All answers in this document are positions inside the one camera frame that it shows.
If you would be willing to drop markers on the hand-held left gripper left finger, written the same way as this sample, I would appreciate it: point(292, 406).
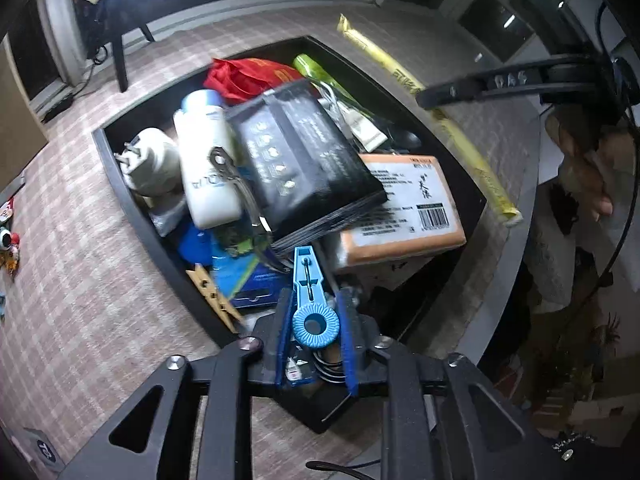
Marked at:
point(282, 340)

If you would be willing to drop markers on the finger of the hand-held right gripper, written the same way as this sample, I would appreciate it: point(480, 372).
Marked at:
point(500, 82)

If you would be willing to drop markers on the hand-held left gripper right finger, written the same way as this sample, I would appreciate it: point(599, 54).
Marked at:
point(347, 345)

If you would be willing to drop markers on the blue plastic clothespin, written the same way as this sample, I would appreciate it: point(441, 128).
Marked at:
point(305, 270)

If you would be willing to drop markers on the black storage tray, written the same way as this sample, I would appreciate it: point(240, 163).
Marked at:
point(435, 285)

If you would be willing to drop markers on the yellow long packet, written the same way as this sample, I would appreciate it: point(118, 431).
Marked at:
point(367, 45)

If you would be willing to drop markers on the person's right hand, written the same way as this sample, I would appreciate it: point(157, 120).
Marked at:
point(582, 170)

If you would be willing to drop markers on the blue flat packet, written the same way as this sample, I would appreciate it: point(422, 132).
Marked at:
point(240, 275)

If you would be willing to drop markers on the wooden clothespin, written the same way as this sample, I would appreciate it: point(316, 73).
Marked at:
point(215, 297)

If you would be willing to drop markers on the orange box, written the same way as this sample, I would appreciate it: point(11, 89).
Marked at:
point(400, 232)

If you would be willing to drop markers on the blue plastic disc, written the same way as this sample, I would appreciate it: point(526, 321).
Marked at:
point(195, 245)

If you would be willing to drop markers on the white card packet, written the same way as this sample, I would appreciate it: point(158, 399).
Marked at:
point(367, 130)

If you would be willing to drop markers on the silver metal tool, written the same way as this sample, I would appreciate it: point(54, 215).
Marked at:
point(240, 190)

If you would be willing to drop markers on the silver foil packet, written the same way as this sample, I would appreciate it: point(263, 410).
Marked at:
point(170, 217)

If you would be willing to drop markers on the white plastic bottle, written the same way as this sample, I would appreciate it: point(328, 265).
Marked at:
point(205, 180)

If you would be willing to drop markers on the black packet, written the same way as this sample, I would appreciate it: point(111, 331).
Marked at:
point(300, 160)

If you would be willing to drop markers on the green packet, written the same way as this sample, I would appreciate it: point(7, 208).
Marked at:
point(312, 67)

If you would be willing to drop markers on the white plug adapter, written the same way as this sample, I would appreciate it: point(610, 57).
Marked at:
point(152, 160)

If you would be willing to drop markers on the red cloth bag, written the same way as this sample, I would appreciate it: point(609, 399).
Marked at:
point(240, 77)

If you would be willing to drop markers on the small figure toy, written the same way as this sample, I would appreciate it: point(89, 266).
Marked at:
point(10, 252)

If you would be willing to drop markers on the red white snack packet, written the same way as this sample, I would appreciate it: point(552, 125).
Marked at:
point(6, 211)

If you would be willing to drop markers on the grey flat strip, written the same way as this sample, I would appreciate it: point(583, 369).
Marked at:
point(12, 187)

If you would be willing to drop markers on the black chair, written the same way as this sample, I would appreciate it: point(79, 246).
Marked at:
point(120, 65)

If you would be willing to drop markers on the black power strip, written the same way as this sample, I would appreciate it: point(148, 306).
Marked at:
point(57, 109)

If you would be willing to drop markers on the brown cardboard box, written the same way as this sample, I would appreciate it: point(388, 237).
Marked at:
point(17, 125)

